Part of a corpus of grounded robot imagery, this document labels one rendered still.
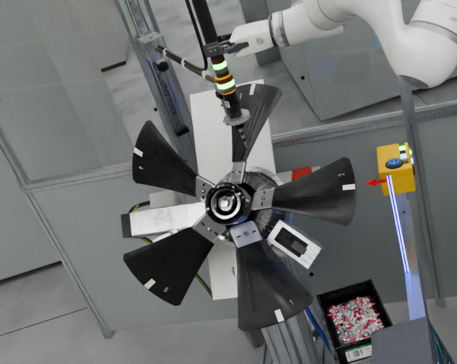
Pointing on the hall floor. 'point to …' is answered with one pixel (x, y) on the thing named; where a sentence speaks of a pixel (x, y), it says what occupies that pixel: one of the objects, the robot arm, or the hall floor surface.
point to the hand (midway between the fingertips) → (214, 46)
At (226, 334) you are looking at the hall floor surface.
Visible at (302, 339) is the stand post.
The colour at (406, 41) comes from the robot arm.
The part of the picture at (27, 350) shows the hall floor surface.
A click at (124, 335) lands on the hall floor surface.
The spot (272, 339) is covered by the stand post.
